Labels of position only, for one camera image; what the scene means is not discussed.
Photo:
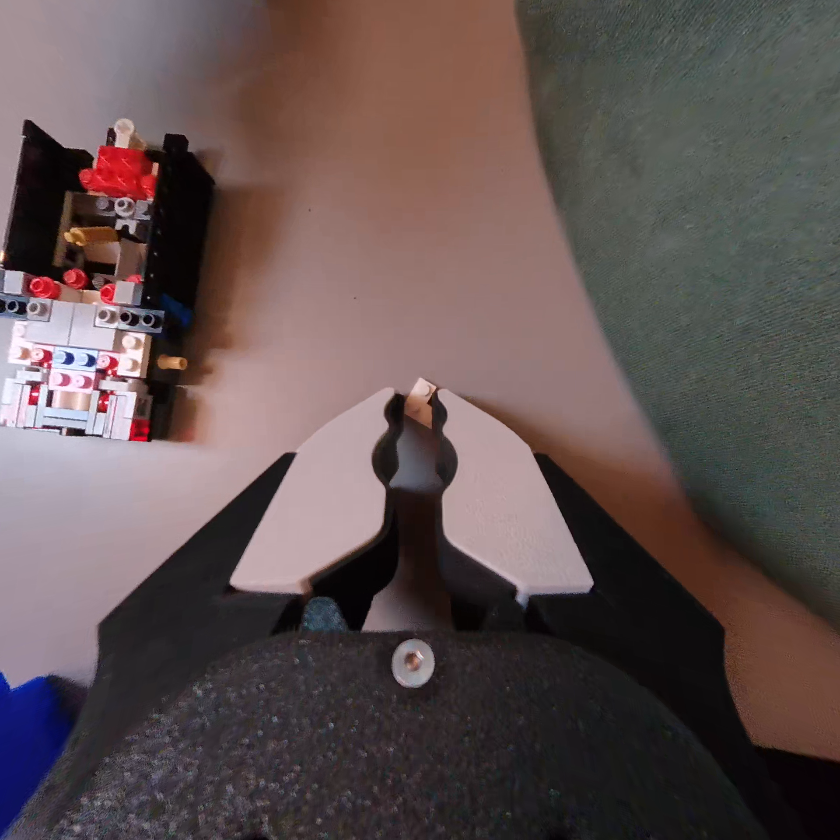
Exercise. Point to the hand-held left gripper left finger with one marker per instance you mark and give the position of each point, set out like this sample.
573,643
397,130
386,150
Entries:
315,519

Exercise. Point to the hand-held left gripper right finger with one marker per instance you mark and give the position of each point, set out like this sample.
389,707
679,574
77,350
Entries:
512,519

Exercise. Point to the small pale lego piece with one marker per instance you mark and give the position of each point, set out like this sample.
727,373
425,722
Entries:
423,399

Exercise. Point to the partly built lego car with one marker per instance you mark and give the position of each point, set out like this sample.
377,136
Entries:
105,289

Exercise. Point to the blue plastic bin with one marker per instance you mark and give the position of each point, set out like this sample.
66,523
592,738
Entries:
26,761

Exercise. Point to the person's green sweatshirt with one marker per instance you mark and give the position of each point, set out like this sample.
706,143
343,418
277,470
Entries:
722,263

